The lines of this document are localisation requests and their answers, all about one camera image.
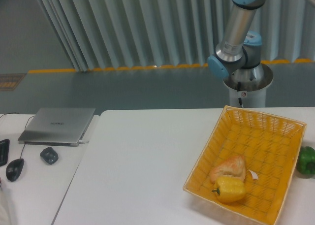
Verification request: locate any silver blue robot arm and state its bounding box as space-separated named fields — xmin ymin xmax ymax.
xmin=207 ymin=0 xmax=315 ymax=79

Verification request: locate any white striped sleeve forearm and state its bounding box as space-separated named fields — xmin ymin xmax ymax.
xmin=0 ymin=185 xmax=12 ymax=225

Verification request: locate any yellow bell pepper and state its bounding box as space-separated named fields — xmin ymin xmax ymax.
xmin=212 ymin=176 xmax=246 ymax=204

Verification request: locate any green bell pepper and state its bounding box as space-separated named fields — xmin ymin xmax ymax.
xmin=296 ymin=146 xmax=315 ymax=175

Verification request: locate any silver laptop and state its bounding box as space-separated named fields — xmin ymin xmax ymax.
xmin=18 ymin=108 xmax=95 ymax=146

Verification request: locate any grey pleated curtain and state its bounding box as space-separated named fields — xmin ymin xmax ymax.
xmin=38 ymin=0 xmax=315 ymax=71

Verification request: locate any croissant bread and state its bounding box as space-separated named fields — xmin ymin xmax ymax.
xmin=210 ymin=155 xmax=246 ymax=184

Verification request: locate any black small gadget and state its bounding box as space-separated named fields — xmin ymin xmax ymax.
xmin=40 ymin=147 xmax=59 ymax=165

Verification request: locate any white paper scrap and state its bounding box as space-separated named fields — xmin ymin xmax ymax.
xmin=249 ymin=170 xmax=258 ymax=180

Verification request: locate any yellow woven basket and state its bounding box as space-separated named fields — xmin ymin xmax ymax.
xmin=183 ymin=106 xmax=306 ymax=225

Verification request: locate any black computer mouse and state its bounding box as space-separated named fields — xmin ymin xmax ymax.
xmin=6 ymin=158 xmax=25 ymax=182

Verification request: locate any black keyboard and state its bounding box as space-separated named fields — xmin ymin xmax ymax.
xmin=0 ymin=139 xmax=10 ymax=166

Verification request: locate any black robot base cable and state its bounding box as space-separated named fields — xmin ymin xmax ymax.
xmin=237 ymin=81 xmax=244 ymax=108

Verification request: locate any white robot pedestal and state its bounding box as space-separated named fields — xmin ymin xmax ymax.
xmin=223 ymin=64 xmax=274 ymax=108

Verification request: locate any black mouse cable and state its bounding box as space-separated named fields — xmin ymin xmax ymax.
xmin=0 ymin=112 xmax=36 ymax=160

